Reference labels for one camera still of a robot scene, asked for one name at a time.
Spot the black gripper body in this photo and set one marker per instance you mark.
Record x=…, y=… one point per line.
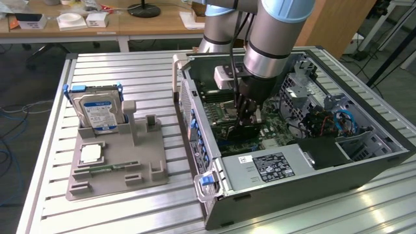
x=256, y=89

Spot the green graphics card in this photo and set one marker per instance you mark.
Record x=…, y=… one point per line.
x=243, y=132

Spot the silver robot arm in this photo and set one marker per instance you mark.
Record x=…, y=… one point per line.
x=276, y=36

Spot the CPU socket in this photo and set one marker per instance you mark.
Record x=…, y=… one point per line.
x=227, y=109

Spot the green motherboard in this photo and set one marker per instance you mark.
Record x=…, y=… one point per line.
x=276, y=126

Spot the grey metal disk bay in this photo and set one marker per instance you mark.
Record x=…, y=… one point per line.
x=297, y=93
x=364, y=148

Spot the silver chipset heatsink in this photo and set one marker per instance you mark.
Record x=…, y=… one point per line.
x=269, y=143

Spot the grey card retention latch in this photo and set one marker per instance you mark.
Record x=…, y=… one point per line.
x=175, y=78

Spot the grey power supply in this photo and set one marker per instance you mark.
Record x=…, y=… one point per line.
x=240, y=175

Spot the black plastic air shroud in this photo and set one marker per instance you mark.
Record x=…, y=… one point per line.
x=321, y=153

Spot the blue case release latch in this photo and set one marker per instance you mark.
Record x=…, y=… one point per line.
x=205, y=181

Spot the flat white box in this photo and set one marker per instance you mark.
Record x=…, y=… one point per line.
x=191, y=22

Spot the white floor box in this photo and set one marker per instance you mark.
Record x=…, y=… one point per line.
x=353, y=46

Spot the black open PC case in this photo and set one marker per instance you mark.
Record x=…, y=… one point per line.
x=292, y=195

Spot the wooden cabinet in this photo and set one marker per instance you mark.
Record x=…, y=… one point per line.
x=341, y=24

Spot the cardboard box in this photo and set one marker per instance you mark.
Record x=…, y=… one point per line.
x=197, y=9

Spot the grey parts rack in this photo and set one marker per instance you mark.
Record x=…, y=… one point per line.
x=116, y=156

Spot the hard disk with blue carrier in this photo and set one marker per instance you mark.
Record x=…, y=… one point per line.
x=97, y=114

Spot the black tripod pole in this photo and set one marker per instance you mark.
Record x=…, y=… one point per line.
x=389, y=47

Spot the black lamp base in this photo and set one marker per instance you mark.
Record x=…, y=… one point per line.
x=144, y=11

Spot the green RAM stick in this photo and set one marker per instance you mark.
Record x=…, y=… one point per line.
x=107, y=168

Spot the silver CPU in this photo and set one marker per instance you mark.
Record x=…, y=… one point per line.
x=91, y=154

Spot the small white box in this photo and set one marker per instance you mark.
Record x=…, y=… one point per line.
x=96, y=20

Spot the white box with round recess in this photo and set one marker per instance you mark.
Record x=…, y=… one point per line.
x=71, y=23

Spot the black chair base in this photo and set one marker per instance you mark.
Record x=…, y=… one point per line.
x=32, y=64

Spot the wooden desk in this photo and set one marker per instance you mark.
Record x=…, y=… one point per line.
x=48, y=32

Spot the white box with black lid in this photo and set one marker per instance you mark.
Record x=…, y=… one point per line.
x=31, y=22

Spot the orange card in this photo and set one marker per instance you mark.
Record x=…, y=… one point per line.
x=13, y=24

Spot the clear plastic bag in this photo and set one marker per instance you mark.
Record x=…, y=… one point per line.
x=9, y=7

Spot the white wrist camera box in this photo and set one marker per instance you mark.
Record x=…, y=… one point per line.
x=224, y=78

